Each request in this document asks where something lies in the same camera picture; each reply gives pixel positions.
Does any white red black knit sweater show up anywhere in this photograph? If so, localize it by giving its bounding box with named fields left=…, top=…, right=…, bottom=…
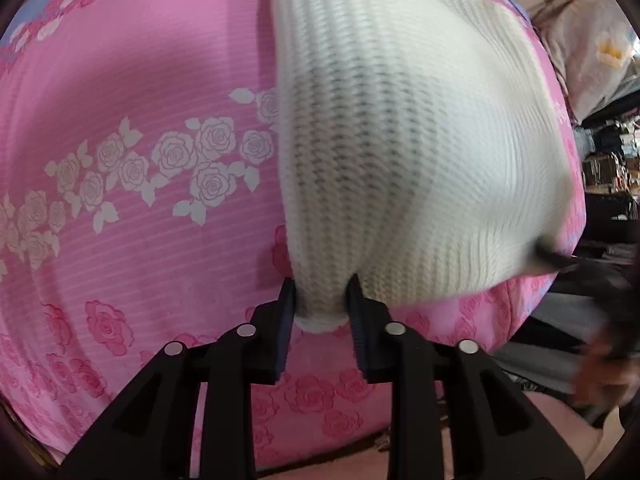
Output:
left=272, top=0, right=576, bottom=335

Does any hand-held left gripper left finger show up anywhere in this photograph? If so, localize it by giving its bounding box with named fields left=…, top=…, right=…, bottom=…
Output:
left=57, top=277, right=297, bottom=480

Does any pink rose print bedsheet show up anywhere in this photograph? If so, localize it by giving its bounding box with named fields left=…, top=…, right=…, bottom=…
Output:
left=0, top=0, right=588, bottom=471

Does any light pink clothing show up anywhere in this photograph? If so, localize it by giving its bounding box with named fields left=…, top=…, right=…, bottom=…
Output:
left=175, top=390, right=628, bottom=480

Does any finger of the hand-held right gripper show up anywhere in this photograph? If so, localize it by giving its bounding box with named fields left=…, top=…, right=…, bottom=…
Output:
left=531, top=244, right=581, bottom=275

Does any cluttered shelf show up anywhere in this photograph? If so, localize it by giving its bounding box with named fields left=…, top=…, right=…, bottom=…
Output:
left=575, top=75, right=640, bottom=241

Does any person's right hand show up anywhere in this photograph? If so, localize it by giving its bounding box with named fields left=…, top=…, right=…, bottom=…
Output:
left=572, top=332, right=640, bottom=413

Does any grey cloth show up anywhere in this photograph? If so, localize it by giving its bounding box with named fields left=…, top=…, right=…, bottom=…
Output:
left=492, top=287, right=606, bottom=398

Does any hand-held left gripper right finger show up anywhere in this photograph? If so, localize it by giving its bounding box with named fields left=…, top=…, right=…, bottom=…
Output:
left=346, top=274, right=586, bottom=480

